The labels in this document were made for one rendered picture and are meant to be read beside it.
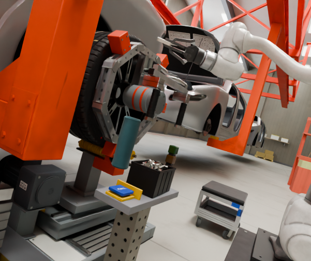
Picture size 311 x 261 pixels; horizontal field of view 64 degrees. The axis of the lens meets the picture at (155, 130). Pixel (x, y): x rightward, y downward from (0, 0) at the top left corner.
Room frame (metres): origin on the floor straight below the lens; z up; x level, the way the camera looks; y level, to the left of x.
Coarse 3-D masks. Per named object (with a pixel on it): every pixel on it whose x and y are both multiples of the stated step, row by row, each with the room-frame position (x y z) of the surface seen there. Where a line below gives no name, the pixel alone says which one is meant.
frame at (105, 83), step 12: (132, 48) 1.25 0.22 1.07; (144, 48) 1.33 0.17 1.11; (108, 60) 1.18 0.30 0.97; (120, 60) 1.19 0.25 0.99; (156, 60) 1.45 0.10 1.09; (108, 72) 1.16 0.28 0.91; (108, 84) 1.16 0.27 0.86; (96, 96) 1.17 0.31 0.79; (108, 96) 1.18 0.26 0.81; (96, 108) 1.17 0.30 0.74; (108, 120) 1.23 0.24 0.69; (144, 120) 1.60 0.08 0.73; (108, 132) 1.25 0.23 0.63; (144, 132) 1.54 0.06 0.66
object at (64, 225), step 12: (48, 216) 1.17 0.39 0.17; (60, 216) 1.20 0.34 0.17; (72, 216) 1.26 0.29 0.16; (84, 216) 1.32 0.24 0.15; (96, 216) 1.35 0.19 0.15; (108, 216) 1.45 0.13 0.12; (48, 228) 1.16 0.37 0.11; (60, 228) 1.13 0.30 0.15; (72, 228) 1.21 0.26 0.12; (84, 228) 1.29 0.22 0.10
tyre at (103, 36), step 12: (96, 36) 1.28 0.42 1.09; (132, 36) 1.36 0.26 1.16; (96, 48) 1.19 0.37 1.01; (108, 48) 1.22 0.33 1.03; (96, 60) 1.17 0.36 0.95; (96, 72) 1.19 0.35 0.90; (84, 84) 1.15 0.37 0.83; (84, 96) 1.16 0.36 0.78; (84, 108) 1.18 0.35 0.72; (72, 120) 1.26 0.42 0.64; (84, 120) 1.20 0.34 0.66; (84, 132) 1.25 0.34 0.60; (96, 132) 1.28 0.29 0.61; (96, 144) 1.34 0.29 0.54
